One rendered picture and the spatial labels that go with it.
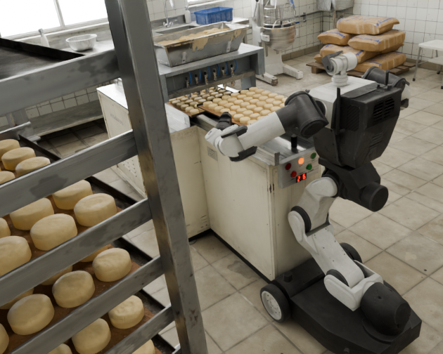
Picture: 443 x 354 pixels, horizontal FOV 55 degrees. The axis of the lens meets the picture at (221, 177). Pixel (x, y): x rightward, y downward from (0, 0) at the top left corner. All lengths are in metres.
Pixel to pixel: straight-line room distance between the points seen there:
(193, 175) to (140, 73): 2.22
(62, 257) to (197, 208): 2.30
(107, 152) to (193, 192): 2.23
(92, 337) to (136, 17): 0.42
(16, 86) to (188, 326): 0.39
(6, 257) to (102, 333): 0.19
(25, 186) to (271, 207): 1.76
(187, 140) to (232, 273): 0.85
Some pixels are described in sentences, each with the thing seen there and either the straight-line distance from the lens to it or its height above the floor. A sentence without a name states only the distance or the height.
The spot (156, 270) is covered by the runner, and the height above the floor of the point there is 1.41.
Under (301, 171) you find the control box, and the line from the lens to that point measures 2.12.
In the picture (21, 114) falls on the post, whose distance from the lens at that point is 0.89.
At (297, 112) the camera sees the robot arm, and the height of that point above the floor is 1.21.
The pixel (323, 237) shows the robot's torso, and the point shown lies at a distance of 2.19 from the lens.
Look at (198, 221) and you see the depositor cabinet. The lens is 2.82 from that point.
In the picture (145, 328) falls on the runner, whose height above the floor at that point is 1.33.
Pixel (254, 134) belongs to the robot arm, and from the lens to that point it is 1.57.
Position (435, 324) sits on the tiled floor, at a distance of 2.49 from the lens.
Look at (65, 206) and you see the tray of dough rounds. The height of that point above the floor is 1.50.
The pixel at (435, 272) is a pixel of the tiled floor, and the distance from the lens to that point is 2.78.
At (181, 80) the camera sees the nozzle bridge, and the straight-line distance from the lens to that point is 2.52.
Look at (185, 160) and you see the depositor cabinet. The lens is 2.58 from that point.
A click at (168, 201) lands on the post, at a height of 1.52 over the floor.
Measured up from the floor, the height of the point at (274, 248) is 0.34.
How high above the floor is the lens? 1.78
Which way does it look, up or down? 29 degrees down
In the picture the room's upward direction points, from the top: 7 degrees counter-clockwise
